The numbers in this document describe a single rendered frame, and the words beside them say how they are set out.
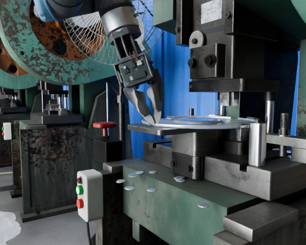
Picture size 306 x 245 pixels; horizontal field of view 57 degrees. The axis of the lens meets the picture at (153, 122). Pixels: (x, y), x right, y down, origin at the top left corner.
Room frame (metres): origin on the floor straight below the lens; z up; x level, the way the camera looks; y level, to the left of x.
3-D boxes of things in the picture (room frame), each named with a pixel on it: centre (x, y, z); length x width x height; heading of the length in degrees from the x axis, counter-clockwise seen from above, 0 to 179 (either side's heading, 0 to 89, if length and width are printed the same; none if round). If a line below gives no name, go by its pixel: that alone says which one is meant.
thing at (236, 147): (0.80, -0.22, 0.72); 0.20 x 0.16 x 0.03; 35
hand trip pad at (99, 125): (0.94, 0.16, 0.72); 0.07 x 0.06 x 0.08; 125
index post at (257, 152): (0.58, -0.22, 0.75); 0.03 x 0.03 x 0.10; 35
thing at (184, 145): (0.70, -0.08, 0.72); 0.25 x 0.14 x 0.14; 125
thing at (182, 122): (0.73, -0.12, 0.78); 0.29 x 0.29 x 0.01
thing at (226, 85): (0.80, -0.22, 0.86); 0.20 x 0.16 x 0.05; 35
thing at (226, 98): (0.79, -0.21, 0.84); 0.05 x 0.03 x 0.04; 35
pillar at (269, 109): (0.77, -0.32, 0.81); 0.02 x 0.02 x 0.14
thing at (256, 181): (0.80, -0.22, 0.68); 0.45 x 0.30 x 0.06; 35
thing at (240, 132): (0.80, -0.22, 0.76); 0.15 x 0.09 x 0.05; 35
